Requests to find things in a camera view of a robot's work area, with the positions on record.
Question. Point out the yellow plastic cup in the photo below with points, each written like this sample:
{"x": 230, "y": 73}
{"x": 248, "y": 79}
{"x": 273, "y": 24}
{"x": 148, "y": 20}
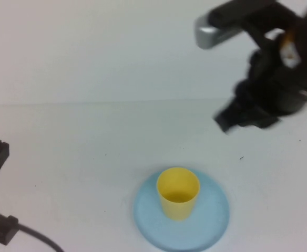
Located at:
{"x": 178, "y": 210}

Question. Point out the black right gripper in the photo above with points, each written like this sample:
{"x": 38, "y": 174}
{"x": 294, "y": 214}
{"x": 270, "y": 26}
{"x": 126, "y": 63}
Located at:
{"x": 271, "y": 86}

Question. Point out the light blue round plate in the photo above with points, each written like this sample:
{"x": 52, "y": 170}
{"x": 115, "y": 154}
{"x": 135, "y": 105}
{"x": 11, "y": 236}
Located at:
{"x": 214, "y": 210}

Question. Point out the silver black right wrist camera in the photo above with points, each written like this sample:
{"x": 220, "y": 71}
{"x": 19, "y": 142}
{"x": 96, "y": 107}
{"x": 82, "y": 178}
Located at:
{"x": 208, "y": 36}

